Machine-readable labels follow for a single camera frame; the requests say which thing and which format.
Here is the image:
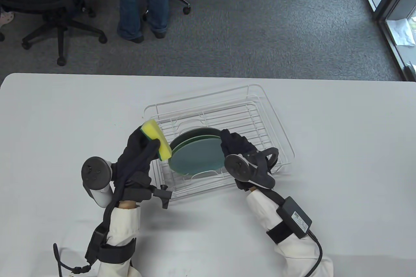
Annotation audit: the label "person's right hand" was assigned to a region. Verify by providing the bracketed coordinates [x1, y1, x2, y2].
[220, 129, 261, 160]

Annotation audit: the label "person's left hand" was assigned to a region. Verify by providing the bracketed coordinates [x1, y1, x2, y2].
[112, 126, 161, 200]

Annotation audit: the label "yellow green sponge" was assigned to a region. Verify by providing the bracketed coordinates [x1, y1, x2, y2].
[140, 120, 172, 161]

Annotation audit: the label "grey plate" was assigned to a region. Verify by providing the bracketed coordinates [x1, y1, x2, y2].
[169, 128, 222, 148]

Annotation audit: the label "teal plate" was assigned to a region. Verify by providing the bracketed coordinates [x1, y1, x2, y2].
[169, 137, 226, 175]

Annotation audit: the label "light green plate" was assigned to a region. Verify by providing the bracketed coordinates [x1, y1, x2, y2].
[171, 134, 222, 155]

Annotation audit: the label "black right forearm power box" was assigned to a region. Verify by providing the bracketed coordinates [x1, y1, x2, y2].
[277, 196, 312, 238]

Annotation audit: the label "black left forearm sensor box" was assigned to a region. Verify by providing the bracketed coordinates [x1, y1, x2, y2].
[85, 223, 109, 263]

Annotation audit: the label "person's right forearm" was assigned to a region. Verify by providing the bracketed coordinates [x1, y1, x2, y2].
[245, 189, 334, 277]

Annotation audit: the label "person's left forearm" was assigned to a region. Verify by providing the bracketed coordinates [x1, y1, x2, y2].
[86, 199, 143, 277]

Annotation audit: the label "black white right controller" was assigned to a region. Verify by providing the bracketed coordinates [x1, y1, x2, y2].
[224, 147, 279, 190]

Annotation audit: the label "black white controller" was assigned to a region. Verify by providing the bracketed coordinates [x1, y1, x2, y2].
[81, 157, 115, 208]
[224, 147, 279, 190]

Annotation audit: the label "black white left controller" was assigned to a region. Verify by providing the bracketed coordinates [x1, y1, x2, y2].
[81, 157, 115, 208]

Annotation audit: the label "white paper sheet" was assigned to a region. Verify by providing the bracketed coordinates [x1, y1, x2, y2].
[387, 18, 416, 47]

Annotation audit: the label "white wire dish rack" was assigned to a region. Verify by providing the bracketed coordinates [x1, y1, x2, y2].
[144, 84, 296, 200]

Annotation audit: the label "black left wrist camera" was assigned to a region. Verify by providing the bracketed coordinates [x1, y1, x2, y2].
[125, 184, 173, 210]

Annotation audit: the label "black braided lanyard cable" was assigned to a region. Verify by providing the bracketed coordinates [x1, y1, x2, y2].
[53, 244, 98, 277]

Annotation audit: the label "black right forearm cable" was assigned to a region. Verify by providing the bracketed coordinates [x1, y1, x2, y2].
[305, 230, 324, 277]

